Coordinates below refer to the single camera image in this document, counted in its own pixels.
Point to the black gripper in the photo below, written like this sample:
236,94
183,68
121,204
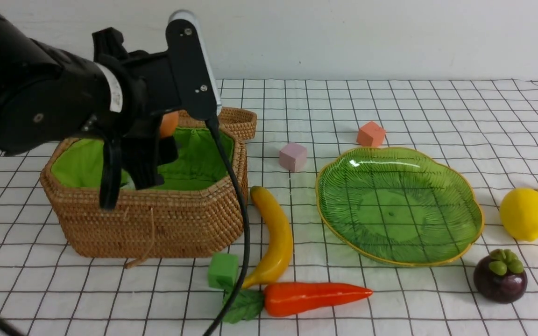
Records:
130,96

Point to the orange-brown toy potato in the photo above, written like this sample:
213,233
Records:
169,124

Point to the yellow toy banana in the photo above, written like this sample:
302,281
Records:
279,252

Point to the orange toy carrot green leaves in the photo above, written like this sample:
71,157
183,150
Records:
283,299

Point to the dark purple toy mangosteen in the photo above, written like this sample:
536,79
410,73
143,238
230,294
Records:
501,277

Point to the yellow toy lemon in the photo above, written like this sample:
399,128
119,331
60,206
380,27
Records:
519,214

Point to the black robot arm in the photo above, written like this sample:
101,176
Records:
49,95

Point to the woven rattan basket green lining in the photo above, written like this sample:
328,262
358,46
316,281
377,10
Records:
194,214

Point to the woven rattan basket lid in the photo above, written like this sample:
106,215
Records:
239,122

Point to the green foam cube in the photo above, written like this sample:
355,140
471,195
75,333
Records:
223,271

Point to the pink foam cube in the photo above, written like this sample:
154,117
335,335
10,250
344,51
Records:
293,157

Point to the orange foam cube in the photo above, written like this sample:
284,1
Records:
371,135

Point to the green glass leaf plate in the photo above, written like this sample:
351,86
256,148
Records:
398,206

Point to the white black grid tablecloth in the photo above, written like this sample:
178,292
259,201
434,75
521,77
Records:
486,130

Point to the wrist camera black silver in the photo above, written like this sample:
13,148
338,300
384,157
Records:
191,70

